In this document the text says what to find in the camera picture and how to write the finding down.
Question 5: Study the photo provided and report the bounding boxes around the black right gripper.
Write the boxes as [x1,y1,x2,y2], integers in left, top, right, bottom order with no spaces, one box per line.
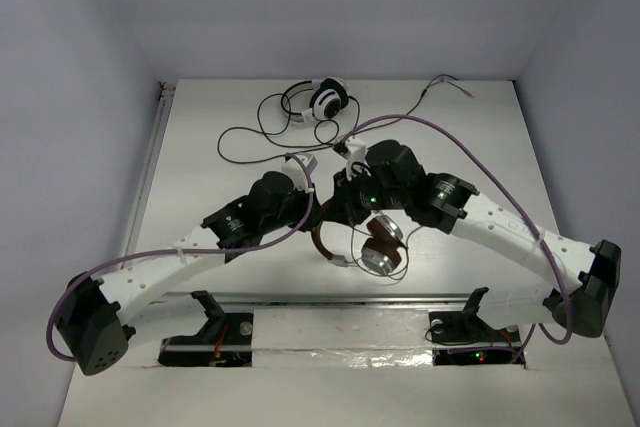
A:
[323,164,408,227]

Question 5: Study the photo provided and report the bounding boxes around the brown silver headphones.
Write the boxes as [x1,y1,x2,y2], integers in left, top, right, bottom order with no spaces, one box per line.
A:
[311,199,406,277]

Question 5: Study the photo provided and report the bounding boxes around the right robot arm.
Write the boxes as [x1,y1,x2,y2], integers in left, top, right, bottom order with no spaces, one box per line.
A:
[326,138,621,340]

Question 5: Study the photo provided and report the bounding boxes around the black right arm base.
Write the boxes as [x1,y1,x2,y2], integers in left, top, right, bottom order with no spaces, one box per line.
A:
[424,287,526,366]

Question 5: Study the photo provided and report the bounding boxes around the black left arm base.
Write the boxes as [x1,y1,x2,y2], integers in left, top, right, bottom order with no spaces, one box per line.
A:
[158,291,254,368]

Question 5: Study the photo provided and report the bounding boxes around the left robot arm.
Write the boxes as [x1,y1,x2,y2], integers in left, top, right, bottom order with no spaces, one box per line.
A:
[46,171,317,376]

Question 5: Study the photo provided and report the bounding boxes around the white black headphones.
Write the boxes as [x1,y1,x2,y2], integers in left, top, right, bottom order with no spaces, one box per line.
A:
[280,77,350,123]

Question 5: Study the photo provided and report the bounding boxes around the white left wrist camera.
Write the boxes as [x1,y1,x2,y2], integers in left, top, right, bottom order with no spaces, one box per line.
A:
[280,153,318,193]

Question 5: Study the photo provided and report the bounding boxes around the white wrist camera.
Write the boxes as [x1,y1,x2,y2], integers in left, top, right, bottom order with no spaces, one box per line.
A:
[280,153,318,193]
[332,136,367,175]

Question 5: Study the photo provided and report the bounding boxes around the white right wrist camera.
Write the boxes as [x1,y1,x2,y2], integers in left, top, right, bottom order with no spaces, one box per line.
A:
[332,136,367,175]

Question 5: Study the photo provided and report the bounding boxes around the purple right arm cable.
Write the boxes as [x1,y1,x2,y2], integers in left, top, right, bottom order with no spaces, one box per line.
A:
[344,115,574,346]

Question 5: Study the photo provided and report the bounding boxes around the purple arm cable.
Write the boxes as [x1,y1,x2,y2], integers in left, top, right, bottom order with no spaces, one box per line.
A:
[344,115,574,346]
[46,154,316,362]

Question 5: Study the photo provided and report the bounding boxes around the black cable of white headphones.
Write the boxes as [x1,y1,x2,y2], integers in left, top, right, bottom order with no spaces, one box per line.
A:
[216,74,476,166]

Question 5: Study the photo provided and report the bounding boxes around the aluminium rail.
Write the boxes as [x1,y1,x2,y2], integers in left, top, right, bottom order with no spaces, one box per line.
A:
[149,291,544,307]

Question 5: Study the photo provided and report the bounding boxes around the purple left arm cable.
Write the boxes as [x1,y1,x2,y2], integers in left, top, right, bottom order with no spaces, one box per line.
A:
[46,154,316,362]

